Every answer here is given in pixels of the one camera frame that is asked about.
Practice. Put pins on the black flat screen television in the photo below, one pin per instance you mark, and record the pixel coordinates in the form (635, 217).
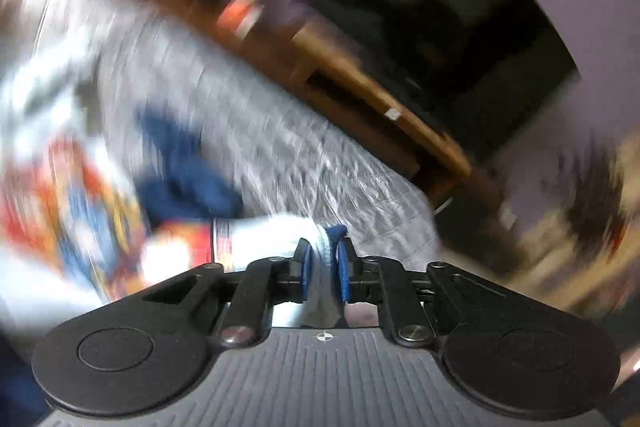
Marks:
(440, 22)

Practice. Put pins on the wooden television stand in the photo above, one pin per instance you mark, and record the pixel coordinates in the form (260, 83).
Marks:
(360, 107)

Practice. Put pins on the silver quilted bedspread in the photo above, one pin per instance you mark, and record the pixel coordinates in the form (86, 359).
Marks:
(310, 157)

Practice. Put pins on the dried purple plant in vase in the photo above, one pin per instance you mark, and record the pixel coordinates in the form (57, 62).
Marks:
(590, 187)

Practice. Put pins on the orange tissue box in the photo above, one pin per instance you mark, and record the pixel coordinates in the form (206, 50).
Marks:
(240, 14)

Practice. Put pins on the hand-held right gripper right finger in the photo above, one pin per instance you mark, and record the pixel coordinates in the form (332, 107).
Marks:
(344, 279)

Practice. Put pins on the dark low cabinet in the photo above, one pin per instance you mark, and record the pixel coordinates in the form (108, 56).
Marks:
(470, 217)

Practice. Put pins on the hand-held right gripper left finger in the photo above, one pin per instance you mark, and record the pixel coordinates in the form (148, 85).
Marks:
(304, 279)

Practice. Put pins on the white printed shirt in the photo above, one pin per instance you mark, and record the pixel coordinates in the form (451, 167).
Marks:
(270, 232)

